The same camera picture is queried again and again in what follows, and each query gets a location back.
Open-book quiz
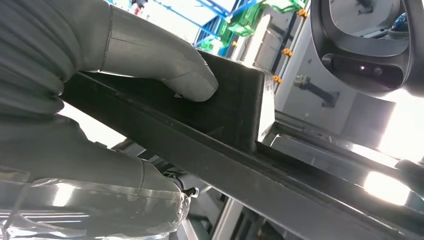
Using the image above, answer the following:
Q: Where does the silver robot torso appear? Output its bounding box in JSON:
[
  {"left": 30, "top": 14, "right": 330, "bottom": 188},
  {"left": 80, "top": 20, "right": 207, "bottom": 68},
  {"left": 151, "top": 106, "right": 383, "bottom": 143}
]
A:
[{"left": 264, "top": 13, "right": 424, "bottom": 167}]

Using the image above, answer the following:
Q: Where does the green plastic crate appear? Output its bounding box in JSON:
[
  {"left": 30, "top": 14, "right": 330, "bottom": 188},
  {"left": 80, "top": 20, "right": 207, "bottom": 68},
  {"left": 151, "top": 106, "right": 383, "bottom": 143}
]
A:
[{"left": 228, "top": 0, "right": 307, "bottom": 38}]

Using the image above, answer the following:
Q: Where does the blue metal storage rack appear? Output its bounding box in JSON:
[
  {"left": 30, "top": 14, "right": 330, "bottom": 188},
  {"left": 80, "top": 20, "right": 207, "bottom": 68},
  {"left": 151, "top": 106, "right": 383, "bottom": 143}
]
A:
[{"left": 150, "top": 0, "right": 263, "bottom": 57}]

